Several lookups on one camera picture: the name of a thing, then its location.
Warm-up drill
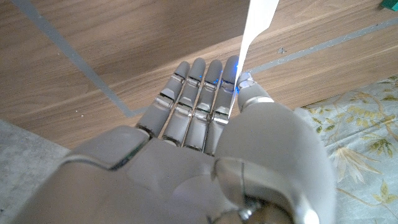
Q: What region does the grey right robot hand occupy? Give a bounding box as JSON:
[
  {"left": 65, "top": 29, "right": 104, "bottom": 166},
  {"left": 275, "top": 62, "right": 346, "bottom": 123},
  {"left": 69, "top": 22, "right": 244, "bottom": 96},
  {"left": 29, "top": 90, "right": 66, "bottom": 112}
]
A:
[{"left": 12, "top": 55, "right": 339, "bottom": 224}]

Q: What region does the white sticker release liner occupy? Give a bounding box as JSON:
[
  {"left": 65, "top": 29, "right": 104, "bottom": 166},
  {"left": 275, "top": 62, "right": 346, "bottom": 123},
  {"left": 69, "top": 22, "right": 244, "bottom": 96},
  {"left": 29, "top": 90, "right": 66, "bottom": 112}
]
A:
[{"left": 228, "top": 0, "right": 280, "bottom": 119}]

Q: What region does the small green block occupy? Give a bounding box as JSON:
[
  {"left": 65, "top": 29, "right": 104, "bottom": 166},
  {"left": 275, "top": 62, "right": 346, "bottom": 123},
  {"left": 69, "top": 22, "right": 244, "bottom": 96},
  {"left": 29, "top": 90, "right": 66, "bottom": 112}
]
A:
[{"left": 381, "top": 0, "right": 398, "bottom": 12}]

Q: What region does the grey tape strip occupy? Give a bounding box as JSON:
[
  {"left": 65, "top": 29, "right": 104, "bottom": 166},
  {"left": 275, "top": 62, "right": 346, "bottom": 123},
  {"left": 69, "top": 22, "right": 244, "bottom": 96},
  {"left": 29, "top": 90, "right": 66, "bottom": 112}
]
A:
[
  {"left": 11, "top": 0, "right": 137, "bottom": 118},
  {"left": 130, "top": 17, "right": 398, "bottom": 118}
]

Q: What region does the floral light blue backdrop cloth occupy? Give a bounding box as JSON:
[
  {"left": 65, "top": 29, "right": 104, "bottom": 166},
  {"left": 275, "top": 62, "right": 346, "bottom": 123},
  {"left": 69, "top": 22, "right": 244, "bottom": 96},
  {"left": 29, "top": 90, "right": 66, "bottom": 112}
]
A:
[{"left": 295, "top": 74, "right": 398, "bottom": 224}]

